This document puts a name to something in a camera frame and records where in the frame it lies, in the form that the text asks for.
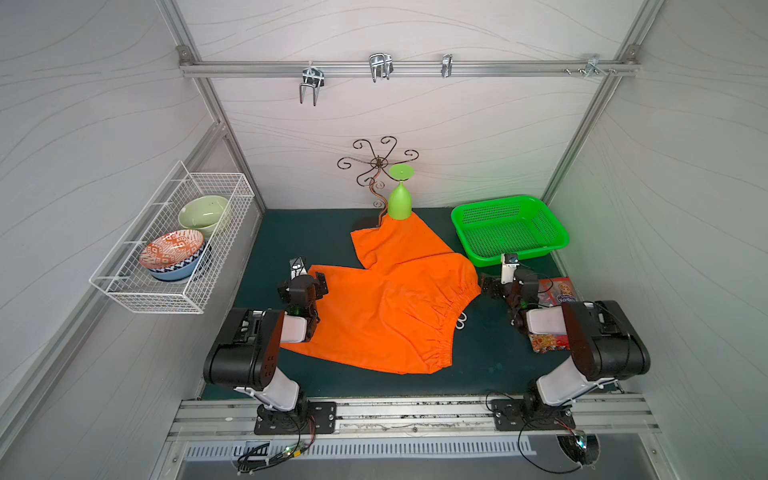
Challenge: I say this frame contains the orange shorts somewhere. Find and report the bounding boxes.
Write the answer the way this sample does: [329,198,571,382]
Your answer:
[281,214,481,374]

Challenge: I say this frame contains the left base cable bundle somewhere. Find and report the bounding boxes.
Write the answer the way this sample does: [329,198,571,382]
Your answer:
[233,416,318,475]

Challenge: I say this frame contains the aluminium top rail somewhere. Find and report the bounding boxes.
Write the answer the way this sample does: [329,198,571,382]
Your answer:
[180,59,641,80]

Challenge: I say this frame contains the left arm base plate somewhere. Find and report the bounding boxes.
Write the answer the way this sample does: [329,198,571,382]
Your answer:
[253,401,337,436]

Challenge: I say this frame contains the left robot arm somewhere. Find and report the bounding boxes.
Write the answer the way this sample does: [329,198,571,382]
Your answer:
[203,273,328,415]

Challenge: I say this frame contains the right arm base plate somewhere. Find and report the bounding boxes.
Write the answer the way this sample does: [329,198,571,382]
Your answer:
[488,398,576,432]

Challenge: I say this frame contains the aluminium rail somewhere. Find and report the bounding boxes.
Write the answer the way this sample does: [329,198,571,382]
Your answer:
[167,393,661,441]
[180,59,641,80]

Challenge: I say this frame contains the green plastic basket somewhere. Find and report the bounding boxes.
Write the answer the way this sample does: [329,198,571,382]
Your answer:
[451,195,570,267]

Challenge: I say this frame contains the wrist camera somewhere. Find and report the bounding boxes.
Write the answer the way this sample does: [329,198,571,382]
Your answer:
[290,257,307,279]
[500,253,520,285]

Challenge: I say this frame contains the orange patterned bowl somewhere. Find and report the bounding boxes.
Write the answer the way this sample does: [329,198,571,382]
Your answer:
[138,229,206,282]

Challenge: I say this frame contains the metal hook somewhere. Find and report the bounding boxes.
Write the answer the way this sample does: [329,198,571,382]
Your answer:
[369,53,394,83]
[299,66,325,106]

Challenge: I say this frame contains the white wire wall basket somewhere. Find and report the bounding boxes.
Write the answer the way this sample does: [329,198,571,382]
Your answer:
[89,162,254,314]

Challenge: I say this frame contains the green plastic goblet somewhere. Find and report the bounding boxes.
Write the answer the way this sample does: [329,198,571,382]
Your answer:
[387,163,415,221]

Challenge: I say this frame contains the small metal bracket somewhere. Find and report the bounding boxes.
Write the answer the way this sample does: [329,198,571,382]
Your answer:
[441,54,453,79]

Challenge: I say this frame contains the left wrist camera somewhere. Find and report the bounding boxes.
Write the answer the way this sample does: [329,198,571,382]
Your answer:
[290,257,307,279]

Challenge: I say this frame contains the middle metal hook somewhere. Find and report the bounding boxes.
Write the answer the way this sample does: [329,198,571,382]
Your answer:
[369,53,394,83]

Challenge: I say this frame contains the right base black cable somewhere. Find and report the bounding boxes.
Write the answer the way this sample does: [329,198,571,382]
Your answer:
[484,391,592,476]

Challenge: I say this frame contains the brown metal cup stand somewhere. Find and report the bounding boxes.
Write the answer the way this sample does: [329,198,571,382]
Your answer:
[336,135,420,227]

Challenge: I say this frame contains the left metal hook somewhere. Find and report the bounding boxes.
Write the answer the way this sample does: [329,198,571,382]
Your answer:
[299,66,325,106]

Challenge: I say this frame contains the red snack bag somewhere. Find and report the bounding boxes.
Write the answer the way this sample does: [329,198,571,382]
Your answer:
[524,277,577,354]

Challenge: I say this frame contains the pale green bowl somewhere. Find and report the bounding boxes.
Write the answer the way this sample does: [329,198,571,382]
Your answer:
[177,195,232,241]

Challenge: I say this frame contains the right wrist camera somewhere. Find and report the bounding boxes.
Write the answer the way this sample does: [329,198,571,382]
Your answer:
[500,253,520,285]

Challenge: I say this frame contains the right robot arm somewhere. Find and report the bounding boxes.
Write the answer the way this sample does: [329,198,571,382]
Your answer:
[480,264,651,411]

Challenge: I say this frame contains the right metal hook bracket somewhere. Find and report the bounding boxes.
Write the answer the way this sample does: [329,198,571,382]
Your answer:
[563,55,612,78]

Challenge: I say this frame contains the aluminium front rail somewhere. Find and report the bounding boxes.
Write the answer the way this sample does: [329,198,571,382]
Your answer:
[167,393,661,441]

